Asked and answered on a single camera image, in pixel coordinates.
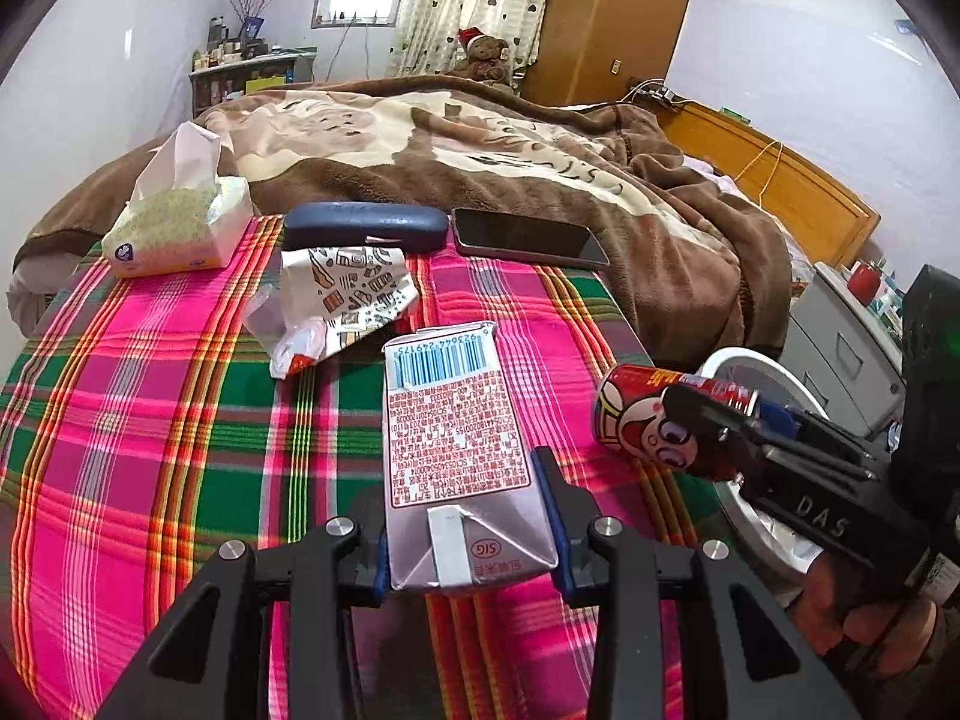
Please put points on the printed paper wrapper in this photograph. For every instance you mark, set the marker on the printed paper wrapper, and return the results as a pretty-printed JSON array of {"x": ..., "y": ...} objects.
[{"x": 352, "y": 285}]

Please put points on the power strip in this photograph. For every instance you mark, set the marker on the power strip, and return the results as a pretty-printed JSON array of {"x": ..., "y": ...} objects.
[{"x": 652, "y": 92}]

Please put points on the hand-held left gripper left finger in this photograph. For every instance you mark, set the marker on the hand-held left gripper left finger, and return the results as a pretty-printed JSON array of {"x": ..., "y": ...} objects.
[{"x": 360, "y": 540}]

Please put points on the wooden wardrobe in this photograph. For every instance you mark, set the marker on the wooden wardrobe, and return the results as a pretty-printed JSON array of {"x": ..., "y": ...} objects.
[{"x": 615, "y": 15}]

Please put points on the shelf with bottles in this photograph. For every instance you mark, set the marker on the shelf with bottles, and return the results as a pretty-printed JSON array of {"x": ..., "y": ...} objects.
[{"x": 247, "y": 79}]

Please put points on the brown patterned blanket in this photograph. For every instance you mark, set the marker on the brown patterned blanket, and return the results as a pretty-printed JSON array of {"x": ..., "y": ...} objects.
[{"x": 525, "y": 150}]

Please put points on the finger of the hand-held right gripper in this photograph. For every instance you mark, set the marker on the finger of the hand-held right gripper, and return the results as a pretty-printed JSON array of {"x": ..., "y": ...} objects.
[
  {"x": 712, "y": 435},
  {"x": 776, "y": 418}
]

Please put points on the grey nightstand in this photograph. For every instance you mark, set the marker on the grey nightstand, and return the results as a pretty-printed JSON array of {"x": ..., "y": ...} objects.
[{"x": 840, "y": 352}]

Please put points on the person's right forearm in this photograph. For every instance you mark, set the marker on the person's right forearm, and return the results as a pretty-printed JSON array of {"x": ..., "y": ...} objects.
[{"x": 943, "y": 637}]

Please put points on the wooden headboard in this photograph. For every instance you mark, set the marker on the wooden headboard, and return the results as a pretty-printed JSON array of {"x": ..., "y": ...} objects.
[{"x": 802, "y": 187}]

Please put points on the person's right hand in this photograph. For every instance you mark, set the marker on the person's right hand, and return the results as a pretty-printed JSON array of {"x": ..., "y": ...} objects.
[{"x": 862, "y": 615}]

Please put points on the cartoon wall sticker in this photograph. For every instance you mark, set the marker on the cartoon wall sticker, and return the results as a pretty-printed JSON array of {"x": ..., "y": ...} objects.
[{"x": 906, "y": 27}]

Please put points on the clear plastic wrapper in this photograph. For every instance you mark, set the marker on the clear plastic wrapper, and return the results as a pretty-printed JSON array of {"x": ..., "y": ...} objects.
[{"x": 300, "y": 341}]

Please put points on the soft tissue pack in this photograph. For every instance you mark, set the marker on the soft tissue pack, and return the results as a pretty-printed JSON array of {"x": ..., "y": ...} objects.
[{"x": 172, "y": 232}]

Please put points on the patterned curtain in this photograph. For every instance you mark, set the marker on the patterned curtain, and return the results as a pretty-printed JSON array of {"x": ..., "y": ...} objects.
[{"x": 472, "y": 0}]

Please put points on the red drink can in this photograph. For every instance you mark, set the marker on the red drink can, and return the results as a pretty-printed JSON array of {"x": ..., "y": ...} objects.
[{"x": 637, "y": 412}]

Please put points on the white trash bin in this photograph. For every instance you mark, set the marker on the white trash bin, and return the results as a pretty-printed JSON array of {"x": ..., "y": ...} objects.
[{"x": 739, "y": 517}]

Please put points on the pink milk carton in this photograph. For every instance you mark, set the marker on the pink milk carton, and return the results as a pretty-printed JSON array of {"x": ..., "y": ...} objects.
[{"x": 450, "y": 450}]

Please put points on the brown teddy bear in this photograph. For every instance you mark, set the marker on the brown teddy bear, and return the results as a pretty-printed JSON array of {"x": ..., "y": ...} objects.
[{"x": 484, "y": 56}]

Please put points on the red mug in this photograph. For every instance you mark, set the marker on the red mug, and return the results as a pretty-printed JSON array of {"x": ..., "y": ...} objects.
[{"x": 862, "y": 281}]

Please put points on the white pillow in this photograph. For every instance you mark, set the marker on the white pillow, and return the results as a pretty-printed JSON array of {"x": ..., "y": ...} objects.
[{"x": 716, "y": 176}]

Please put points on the black smartphone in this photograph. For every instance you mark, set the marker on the black smartphone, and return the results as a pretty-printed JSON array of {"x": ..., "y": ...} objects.
[{"x": 525, "y": 236}]

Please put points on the dark blue glasses case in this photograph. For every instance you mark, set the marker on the dark blue glasses case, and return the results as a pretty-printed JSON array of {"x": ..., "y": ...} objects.
[{"x": 360, "y": 223}]

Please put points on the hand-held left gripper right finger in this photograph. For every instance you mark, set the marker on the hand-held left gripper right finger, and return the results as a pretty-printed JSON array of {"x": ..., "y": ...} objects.
[{"x": 555, "y": 510}]

